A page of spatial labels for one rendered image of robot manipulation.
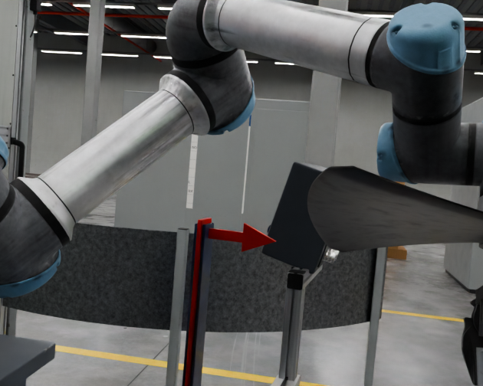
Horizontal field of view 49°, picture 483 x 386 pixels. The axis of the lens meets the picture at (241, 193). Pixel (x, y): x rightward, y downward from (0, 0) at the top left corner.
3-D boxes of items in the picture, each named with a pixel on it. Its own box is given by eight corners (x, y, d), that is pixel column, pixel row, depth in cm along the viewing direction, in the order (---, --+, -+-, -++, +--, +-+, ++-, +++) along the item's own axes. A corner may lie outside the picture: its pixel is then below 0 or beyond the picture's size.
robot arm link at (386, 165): (381, 86, 66) (478, 84, 62) (386, 154, 73) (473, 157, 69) (371, 125, 61) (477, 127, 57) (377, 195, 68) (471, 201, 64)
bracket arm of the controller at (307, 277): (302, 291, 95) (303, 274, 95) (285, 288, 96) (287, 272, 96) (322, 269, 118) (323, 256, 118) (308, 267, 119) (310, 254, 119)
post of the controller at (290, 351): (294, 381, 96) (303, 273, 95) (277, 378, 97) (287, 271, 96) (297, 375, 99) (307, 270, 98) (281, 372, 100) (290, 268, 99)
